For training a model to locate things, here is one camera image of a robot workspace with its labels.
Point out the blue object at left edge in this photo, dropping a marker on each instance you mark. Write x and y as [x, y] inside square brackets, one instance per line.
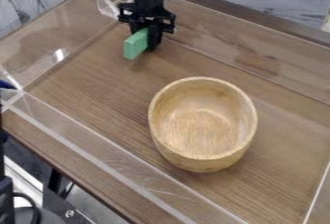
[6, 85]

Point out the clear acrylic corner bracket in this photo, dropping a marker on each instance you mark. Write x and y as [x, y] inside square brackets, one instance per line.
[109, 8]

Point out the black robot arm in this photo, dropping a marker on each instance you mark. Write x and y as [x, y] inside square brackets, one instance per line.
[147, 14]

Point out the grey metal base plate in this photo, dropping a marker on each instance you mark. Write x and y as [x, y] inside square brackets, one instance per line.
[46, 208]

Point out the black table leg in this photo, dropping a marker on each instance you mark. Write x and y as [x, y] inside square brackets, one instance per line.
[55, 181]

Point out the green rectangular block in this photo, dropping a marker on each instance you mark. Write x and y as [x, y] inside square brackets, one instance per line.
[135, 44]

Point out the brown wooden bowl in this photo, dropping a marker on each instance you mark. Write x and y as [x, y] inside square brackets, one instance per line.
[203, 122]

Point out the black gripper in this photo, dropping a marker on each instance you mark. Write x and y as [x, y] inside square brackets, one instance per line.
[149, 13]

